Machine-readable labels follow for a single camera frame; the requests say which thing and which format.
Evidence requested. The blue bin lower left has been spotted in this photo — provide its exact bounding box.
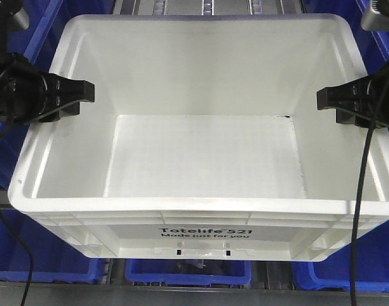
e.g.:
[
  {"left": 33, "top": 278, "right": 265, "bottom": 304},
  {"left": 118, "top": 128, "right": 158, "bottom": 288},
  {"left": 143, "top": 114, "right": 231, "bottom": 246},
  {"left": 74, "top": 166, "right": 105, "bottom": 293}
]
[{"left": 0, "top": 210, "right": 106, "bottom": 284}]

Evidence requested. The blue bin upper right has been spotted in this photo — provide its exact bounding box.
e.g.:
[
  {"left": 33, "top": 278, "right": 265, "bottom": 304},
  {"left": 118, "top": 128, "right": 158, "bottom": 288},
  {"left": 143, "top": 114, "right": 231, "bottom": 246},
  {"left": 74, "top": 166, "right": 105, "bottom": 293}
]
[{"left": 358, "top": 1, "right": 389, "bottom": 73}]

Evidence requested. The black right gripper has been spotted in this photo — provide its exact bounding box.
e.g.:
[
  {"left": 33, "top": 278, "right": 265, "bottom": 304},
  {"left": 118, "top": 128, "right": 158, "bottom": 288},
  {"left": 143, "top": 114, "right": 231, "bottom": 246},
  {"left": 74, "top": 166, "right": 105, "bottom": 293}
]
[{"left": 316, "top": 60, "right": 389, "bottom": 128}]

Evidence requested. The blue bin upper left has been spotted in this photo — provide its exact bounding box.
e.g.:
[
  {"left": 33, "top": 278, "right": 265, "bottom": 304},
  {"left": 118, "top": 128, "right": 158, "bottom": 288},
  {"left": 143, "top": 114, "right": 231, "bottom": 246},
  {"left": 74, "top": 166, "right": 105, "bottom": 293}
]
[{"left": 0, "top": 0, "right": 68, "bottom": 189}]

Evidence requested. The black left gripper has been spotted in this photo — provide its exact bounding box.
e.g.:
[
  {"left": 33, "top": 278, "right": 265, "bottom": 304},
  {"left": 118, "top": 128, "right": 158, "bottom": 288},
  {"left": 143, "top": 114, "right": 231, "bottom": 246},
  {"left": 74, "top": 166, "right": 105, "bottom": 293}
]
[{"left": 0, "top": 53, "right": 95, "bottom": 125}]

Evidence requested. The black right cable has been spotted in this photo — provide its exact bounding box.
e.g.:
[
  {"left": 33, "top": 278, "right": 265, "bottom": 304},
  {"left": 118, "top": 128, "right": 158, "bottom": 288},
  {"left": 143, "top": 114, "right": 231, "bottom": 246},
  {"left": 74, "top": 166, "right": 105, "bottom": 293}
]
[{"left": 349, "top": 60, "right": 389, "bottom": 306}]

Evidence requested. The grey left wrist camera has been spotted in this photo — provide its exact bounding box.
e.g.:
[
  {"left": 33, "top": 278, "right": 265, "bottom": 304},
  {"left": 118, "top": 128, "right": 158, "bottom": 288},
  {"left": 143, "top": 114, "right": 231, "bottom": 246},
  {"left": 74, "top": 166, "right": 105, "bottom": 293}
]
[{"left": 0, "top": 0, "right": 30, "bottom": 32}]

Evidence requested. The white plastic Totelife tote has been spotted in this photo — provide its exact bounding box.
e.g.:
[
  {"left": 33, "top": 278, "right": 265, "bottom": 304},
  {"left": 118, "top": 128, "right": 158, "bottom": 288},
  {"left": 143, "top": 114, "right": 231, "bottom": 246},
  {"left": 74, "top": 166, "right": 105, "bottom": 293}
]
[{"left": 7, "top": 13, "right": 389, "bottom": 263}]

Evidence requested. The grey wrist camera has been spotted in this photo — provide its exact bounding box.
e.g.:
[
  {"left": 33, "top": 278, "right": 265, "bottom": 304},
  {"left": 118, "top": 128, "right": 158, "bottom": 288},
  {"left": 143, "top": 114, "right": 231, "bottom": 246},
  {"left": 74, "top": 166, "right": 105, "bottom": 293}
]
[
  {"left": 0, "top": 0, "right": 30, "bottom": 32},
  {"left": 361, "top": 0, "right": 389, "bottom": 33}
]

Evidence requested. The steel shelf front rail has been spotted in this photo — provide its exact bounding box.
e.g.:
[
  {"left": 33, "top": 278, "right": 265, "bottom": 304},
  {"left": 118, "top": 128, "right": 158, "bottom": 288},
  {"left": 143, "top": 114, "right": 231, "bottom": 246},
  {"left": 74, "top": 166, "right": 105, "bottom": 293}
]
[{"left": 0, "top": 280, "right": 389, "bottom": 306}]

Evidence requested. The blue bin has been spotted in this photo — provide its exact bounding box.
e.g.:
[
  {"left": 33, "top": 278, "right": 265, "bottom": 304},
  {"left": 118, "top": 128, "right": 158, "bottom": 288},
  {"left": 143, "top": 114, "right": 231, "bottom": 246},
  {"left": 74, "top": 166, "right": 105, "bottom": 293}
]
[
  {"left": 125, "top": 259, "right": 251, "bottom": 286},
  {"left": 358, "top": 1, "right": 389, "bottom": 73},
  {"left": 0, "top": 0, "right": 68, "bottom": 189},
  {"left": 0, "top": 210, "right": 106, "bottom": 284},
  {"left": 291, "top": 221, "right": 389, "bottom": 293}
]

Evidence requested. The blue bin lower right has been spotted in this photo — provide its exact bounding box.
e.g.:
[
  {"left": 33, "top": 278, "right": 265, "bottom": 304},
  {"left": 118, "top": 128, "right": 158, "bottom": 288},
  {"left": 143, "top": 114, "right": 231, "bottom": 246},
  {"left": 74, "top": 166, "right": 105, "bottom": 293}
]
[{"left": 291, "top": 221, "right": 389, "bottom": 293}]

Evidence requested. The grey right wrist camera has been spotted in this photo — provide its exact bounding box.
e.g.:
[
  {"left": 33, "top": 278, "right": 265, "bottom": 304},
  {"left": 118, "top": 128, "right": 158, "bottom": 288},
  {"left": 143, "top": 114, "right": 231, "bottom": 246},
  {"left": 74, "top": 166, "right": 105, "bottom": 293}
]
[{"left": 361, "top": 0, "right": 389, "bottom": 33}]

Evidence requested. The blue bin lower middle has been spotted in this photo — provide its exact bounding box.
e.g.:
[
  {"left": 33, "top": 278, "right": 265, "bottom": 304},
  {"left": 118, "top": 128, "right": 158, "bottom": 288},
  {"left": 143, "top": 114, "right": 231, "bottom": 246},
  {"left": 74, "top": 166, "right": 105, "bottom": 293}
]
[{"left": 125, "top": 259, "right": 251, "bottom": 286}]

